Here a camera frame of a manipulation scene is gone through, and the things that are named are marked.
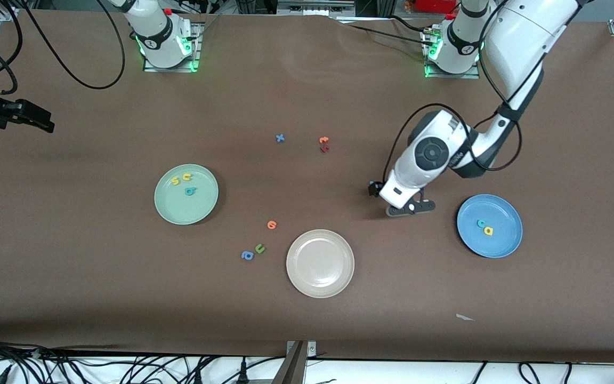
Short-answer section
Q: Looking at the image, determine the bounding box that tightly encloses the beige plate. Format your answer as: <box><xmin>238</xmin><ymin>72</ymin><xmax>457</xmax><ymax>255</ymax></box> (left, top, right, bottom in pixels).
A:
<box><xmin>286</xmin><ymin>229</ymin><xmax>355</xmax><ymax>299</ymax></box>

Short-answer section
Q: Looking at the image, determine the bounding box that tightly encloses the blue plate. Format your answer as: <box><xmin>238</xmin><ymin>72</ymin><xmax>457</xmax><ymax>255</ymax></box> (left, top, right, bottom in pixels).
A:
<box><xmin>457</xmin><ymin>194</ymin><xmax>523</xmax><ymax>259</ymax></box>

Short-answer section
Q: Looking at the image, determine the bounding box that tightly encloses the brown paper table cover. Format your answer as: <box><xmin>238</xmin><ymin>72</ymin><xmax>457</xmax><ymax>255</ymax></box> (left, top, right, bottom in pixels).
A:
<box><xmin>0</xmin><ymin>8</ymin><xmax>614</xmax><ymax>363</ymax></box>

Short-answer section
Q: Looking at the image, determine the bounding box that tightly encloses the green plate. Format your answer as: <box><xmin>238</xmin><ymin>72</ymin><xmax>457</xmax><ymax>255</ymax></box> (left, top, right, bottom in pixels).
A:
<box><xmin>154</xmin><ymin>164</ymin><xmax>219</xmax><ymax>226</ymax></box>

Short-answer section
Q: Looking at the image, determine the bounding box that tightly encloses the red box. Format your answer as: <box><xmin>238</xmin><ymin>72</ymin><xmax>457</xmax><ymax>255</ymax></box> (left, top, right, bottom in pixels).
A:
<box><xmin>413</xmin><ymin>0</ymin><xmax>459</xmax><ymax>14</ymax></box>

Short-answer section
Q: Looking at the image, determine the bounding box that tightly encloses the grey metal device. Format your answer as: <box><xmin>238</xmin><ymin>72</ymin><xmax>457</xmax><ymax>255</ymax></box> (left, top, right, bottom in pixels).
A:
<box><xmin>277</xmin><ymin>0</ymin><xmax>357</xmax><ymax>17</ymax></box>

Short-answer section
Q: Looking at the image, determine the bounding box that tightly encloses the grey metal bar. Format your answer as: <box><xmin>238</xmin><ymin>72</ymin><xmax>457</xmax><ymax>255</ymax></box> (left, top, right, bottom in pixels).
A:
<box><xmin>271</xmin><ymin>341</ymin><xmax>309</xmax><ymax>384</ymax></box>

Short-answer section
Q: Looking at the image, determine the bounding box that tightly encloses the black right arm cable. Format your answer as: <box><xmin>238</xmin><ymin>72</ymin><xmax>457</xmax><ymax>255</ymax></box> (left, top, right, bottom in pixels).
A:
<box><xmin>0</xmin><ymin>0</ymin><xmax>126</xmax><ymax>97</ymax></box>

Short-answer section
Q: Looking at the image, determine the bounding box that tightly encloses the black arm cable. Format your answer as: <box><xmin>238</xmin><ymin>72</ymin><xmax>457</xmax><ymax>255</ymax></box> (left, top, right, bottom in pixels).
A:
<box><xmin>0</xmin><ymin>0</ymin><xmax>126</xmax><ymax>97</ymax></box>
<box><xmin>383</xmin><ymin>0</ymin><xmax>523</xmax><ymax>187</ymax></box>

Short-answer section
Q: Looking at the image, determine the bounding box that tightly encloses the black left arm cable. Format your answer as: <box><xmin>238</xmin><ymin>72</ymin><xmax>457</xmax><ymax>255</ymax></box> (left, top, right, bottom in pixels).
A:
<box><xmin>383</xmin><ymin>0</ymin><xmax>523</xmax><ymax>187</ymax></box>

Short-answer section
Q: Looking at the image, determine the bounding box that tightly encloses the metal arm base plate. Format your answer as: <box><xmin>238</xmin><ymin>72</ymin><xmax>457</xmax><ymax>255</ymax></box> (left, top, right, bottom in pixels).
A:
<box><xmin>143</xmin><ymin>21</ymin><xmax>204</xmax><ymax>73</ymax></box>
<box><xmin>424</xmin><ymin>27</ymin><xmax>481</xmax><ymax>79</ymax></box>

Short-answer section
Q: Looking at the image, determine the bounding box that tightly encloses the black cable on table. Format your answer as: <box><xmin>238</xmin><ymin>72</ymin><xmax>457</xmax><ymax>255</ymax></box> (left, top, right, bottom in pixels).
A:
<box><xmin>339</xmin><ymin>20</ymin><xmax>433</xmax><ymax>49</ymax></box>
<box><xmin>390</xmin><ymin>15</ymin><xmax>435</xmax><ymax>35</ymax></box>

